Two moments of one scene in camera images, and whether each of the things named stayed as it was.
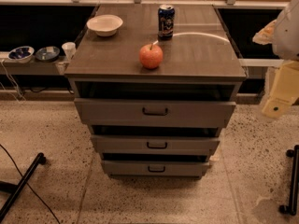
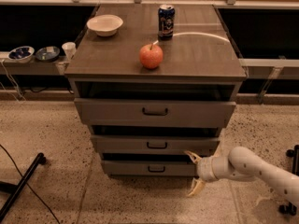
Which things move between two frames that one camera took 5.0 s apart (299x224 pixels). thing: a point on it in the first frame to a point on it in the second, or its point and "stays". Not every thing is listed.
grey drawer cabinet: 155,108 stays
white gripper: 287,36 to 205,169
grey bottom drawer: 155,169 stays
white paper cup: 69,48 stays
